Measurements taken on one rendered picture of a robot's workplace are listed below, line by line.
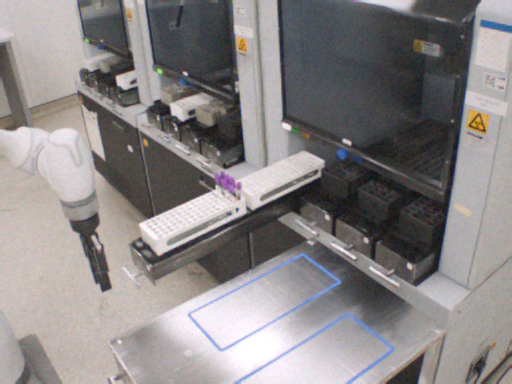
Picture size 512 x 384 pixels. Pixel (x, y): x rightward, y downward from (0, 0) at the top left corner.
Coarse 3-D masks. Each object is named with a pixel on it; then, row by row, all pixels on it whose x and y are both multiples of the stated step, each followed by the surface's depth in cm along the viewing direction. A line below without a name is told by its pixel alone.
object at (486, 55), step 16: (480, 32) 99; (496, 32) 96; (480, 48) 101; (496, 48) 98; (480, 64) 102; (496, 64) 99; (496, 80) 100; (480, 112) 106; (480, 128) 108; (464, 144) 113; (480, 144) 109; (464, 208) 120
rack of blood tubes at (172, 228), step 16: (176, 208) 147; (192, 208) 146; (208, 208) 147; (224, 208) 145; (240, 208) 149; (144, 224) 141; (160, 224) 141; (176, 224) 141; (192, 224) 140; (208, 224) 148; (144, 240) 142; (160, 240) 135; (176, 240) 144
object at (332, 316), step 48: (240, 288) 124; (288, 288) 123; (336, 288) 121; (384, 288) 120; (144, 336) 112; (192, 336) 111; (240, 336) 111; (288, 336) 110; (336, 336) 108; (384, 336) 107; (432, 336) 106
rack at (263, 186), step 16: (288, 160) 168; (304, 160) 167; (320, 160) 165; (256, 176) 159; (272, 176) 159; (288, 176) 159; (304, 176) 165; (320, 176) 166; (256, 192) 151; (272, 192) 161; (288, 192) 159
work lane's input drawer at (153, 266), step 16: (304, 192) 161; (272, 208) 155; (288, 208) 159; (224, 224) 147; (240, 224) 149; (256, 224) 153; (192, 240) 142; (208, 240) 144; (224, 240) 148; (144, 256) 138; (160, 256) 137; (176, 256) 139; (192, 256) 142; (128, 272) 141; (144, 272) 142; (160, 272) 137
